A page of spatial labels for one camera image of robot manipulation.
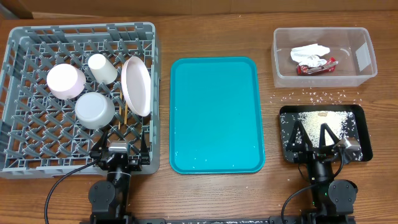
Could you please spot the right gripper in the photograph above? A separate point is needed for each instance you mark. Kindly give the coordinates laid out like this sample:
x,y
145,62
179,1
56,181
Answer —
x,y
311,153

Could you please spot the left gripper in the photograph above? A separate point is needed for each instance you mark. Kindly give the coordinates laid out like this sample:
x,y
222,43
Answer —
x,y
135,165

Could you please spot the wooden chopstick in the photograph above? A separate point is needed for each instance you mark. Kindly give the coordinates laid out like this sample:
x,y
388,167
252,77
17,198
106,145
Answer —
x,y
125,113
120,108

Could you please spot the grey bowl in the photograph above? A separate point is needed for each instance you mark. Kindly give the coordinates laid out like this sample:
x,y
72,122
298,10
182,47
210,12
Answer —
x,y
94,110

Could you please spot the large white plate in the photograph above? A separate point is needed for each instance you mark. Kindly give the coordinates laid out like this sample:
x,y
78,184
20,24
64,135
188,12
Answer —
x,y
135,82

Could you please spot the red snack wrapper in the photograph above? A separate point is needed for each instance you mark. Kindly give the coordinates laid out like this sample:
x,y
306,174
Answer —
x,y
330,66

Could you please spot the white cup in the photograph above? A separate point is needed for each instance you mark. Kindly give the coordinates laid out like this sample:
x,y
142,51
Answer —
x,y
102,69

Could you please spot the white tissue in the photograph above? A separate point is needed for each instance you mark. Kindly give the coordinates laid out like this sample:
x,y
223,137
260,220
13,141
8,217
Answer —
x,y
310,55

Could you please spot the small pink plate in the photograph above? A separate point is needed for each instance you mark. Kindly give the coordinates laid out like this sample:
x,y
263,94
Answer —
x,y
65,81

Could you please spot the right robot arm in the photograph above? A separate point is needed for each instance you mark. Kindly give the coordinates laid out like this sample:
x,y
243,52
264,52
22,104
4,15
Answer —
x,y
333,199

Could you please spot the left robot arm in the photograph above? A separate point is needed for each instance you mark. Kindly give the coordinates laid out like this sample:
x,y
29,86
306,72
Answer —
x,y
109,198

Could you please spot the grey dishwasher rack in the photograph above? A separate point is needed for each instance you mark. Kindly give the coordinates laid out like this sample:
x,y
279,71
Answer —
x,y
40,135

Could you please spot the pile of spilled rice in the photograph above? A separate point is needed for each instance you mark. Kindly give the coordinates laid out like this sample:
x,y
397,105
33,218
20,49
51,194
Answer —
x,y
315,107

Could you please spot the clear plastic bin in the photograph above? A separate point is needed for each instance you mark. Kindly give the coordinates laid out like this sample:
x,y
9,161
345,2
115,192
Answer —
x,y
351,53

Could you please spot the teal serving tray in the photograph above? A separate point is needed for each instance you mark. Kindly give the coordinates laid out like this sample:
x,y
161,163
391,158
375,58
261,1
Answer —
x,y
215,124

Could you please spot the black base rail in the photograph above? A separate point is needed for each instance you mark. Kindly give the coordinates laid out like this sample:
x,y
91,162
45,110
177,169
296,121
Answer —
x,y
270,220

